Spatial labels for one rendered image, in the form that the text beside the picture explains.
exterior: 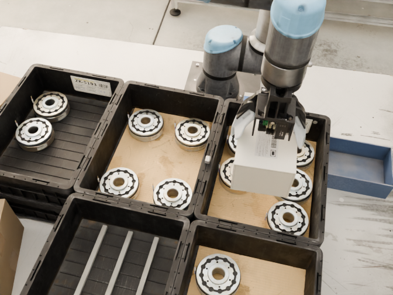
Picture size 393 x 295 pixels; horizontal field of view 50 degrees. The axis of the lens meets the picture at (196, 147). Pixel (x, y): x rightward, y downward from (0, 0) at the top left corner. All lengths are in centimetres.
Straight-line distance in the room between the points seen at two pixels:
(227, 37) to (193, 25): 171
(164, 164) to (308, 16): 69
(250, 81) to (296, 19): 94
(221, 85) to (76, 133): 49
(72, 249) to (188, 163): 38
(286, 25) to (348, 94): 104
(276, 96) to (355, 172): 76
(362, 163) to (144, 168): 70
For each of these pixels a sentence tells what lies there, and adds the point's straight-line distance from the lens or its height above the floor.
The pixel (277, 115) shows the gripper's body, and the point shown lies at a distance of 76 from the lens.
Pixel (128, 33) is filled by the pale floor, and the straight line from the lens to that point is 300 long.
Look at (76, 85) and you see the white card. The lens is 137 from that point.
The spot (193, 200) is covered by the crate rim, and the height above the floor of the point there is 93.
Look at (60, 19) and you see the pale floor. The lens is 323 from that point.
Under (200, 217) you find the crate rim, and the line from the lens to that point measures 99.
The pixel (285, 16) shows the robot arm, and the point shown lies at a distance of 64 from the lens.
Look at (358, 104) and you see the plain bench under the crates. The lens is 164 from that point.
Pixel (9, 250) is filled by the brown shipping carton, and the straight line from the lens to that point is 122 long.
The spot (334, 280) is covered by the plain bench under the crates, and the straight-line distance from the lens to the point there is 123.
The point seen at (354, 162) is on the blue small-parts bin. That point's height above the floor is 70.
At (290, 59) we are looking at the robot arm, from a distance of 68.
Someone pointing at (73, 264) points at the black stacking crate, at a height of 83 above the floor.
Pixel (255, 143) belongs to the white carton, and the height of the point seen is 113.
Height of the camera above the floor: 180
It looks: 52 degrees down
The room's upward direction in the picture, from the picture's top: 1 degrees clockwise
